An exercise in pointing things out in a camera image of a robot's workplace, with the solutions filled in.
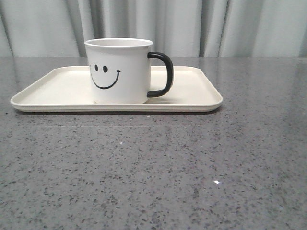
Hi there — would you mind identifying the grey pleated curtain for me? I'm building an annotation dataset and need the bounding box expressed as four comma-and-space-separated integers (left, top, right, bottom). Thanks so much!
0, 0, 307, 57

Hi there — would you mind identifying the cream rectangular plastic tray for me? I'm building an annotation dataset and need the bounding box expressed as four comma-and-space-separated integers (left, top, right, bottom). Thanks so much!
11, 66, 223, 112

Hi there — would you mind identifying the white smiley mug black handle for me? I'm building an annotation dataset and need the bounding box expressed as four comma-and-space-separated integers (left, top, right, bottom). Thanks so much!
84, 38, 174, 103

